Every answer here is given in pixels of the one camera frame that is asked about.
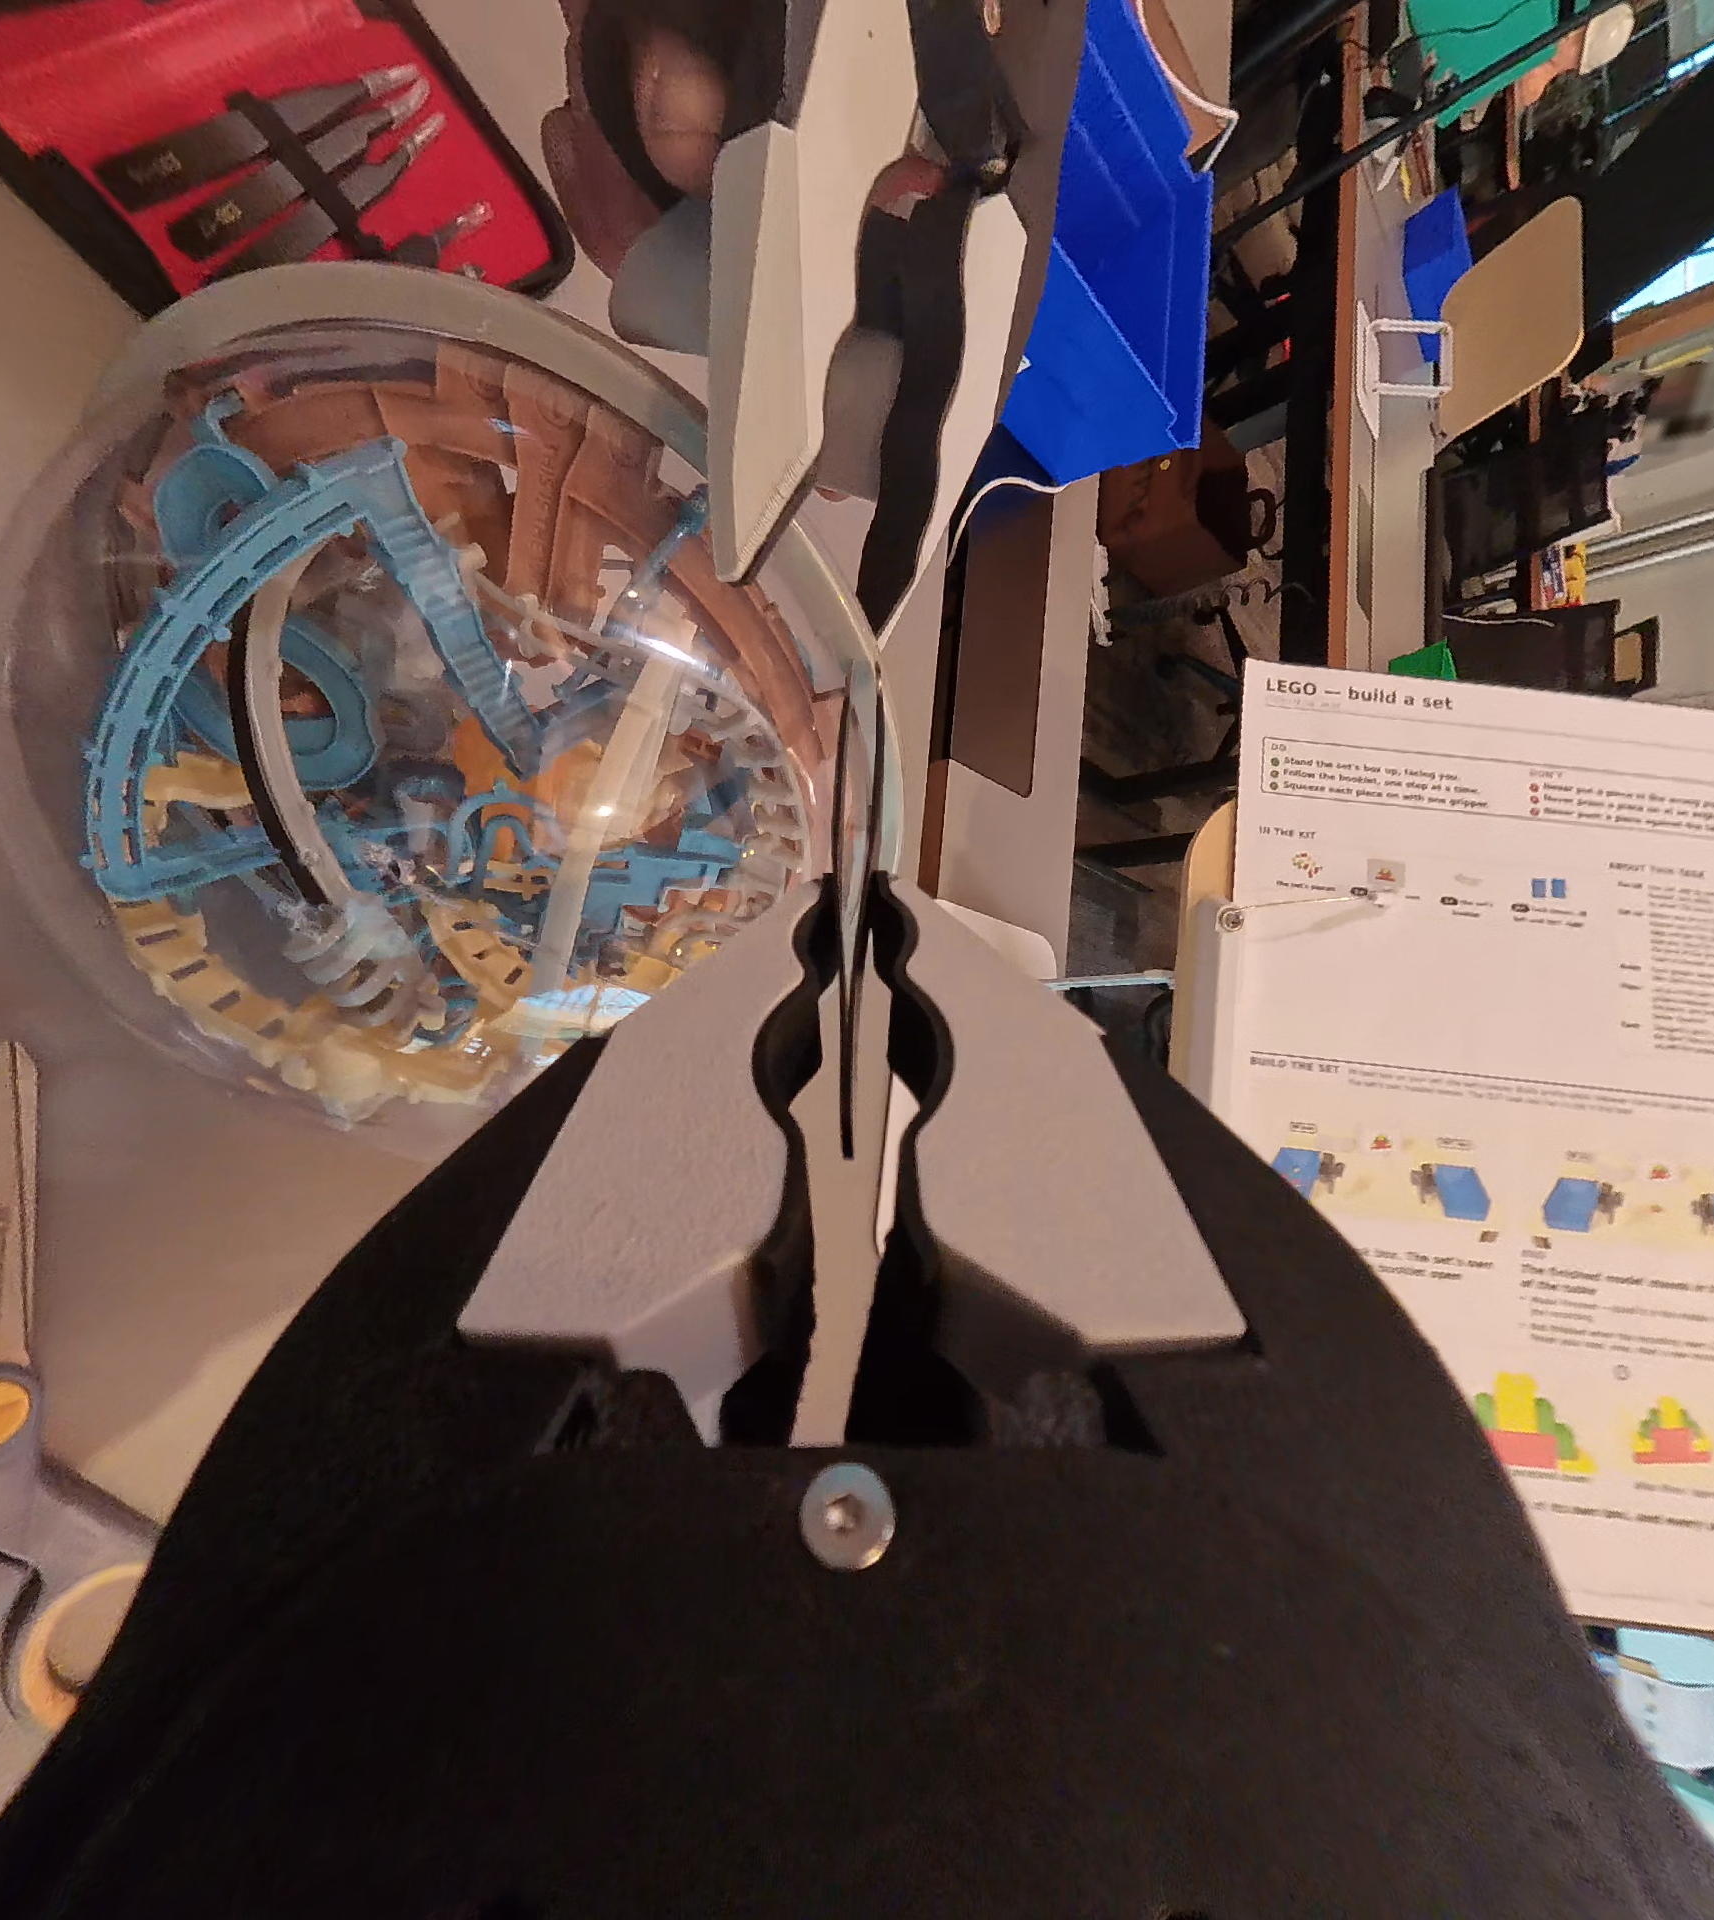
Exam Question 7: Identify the clear maze ball toy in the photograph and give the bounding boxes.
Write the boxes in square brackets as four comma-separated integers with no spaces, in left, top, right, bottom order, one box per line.
[0,266,905,1137]

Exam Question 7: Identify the person's left hand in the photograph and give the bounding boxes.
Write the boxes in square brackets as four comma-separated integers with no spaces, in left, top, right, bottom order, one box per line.
[566,0,785,256]

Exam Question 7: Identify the blue storage bin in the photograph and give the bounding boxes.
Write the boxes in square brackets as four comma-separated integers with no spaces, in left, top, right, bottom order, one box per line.
[977,0,1219,499]

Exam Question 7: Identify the set of black tweezers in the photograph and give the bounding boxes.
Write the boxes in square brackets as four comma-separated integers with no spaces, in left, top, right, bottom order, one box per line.
[93,67,499,268]

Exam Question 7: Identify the teal box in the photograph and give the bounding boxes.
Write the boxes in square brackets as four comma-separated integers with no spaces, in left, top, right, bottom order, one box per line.
[1398,0,1585,93]

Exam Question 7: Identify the printed instruction sheet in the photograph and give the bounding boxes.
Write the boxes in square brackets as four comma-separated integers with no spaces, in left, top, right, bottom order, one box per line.
[1174,662,1714,1649]

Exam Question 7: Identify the black pointed tweezers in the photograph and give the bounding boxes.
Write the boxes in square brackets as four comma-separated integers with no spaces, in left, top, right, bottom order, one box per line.
[834,676,895,1158]

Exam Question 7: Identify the black red tweezers case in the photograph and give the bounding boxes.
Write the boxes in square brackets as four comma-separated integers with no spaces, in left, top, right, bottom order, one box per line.
[0,0,574,319]

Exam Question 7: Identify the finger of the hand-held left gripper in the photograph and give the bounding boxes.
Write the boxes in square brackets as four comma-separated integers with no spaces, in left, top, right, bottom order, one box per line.
[707,0,934,588]
[858,0,1098,632]

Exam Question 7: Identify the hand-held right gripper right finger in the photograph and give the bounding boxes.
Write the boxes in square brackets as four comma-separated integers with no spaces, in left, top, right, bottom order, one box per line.
[873,885,1243,1407]

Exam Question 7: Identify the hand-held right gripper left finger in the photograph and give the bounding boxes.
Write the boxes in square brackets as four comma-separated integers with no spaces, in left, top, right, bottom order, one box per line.
[461,885,854,1407]

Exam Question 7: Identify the beige chair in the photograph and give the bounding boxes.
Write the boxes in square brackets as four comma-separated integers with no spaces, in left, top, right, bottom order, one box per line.
[1445,196,1585,394]

